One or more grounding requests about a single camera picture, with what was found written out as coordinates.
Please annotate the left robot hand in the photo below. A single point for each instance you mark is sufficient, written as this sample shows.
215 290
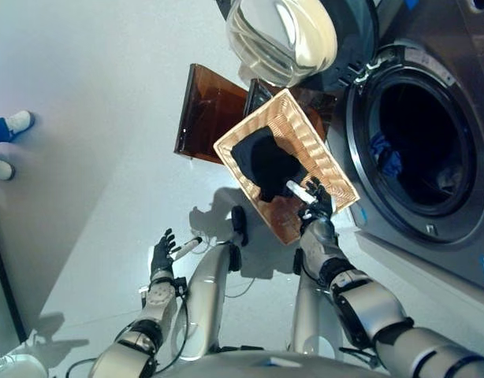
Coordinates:
161 260

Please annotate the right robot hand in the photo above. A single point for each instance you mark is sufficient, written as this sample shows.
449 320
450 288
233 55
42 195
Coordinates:
319 204

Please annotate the black garment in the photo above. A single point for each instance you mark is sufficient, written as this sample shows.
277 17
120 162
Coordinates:
265 165

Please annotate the rectangular wicker laundry basket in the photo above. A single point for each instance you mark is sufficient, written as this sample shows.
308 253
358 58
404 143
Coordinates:
305 138

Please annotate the blue garment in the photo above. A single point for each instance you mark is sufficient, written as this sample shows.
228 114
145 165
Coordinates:
388 157

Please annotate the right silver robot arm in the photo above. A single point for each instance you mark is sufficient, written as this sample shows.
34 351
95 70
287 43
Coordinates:
368 303

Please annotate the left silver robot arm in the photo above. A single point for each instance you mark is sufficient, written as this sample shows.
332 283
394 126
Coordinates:
155 307

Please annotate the grey front-load washing machine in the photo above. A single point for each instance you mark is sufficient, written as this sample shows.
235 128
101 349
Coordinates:
474 118

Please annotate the left silver robot leg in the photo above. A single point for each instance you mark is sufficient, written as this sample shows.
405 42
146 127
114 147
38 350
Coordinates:
206 295

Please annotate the silver robot leg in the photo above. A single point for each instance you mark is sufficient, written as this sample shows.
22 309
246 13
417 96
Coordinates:
206 295
309 315

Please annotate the right silver robot leg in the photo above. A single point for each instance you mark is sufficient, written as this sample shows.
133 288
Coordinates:
309 315

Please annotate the amber translucent acrylic stool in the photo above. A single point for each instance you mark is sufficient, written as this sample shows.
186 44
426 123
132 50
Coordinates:
206 118

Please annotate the grey robot torso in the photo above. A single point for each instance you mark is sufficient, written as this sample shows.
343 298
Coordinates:
265 368

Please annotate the white board with black edge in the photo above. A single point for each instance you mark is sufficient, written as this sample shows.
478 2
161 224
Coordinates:
5 275

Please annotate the round glass washer door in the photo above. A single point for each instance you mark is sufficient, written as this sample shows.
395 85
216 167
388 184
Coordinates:
281 35

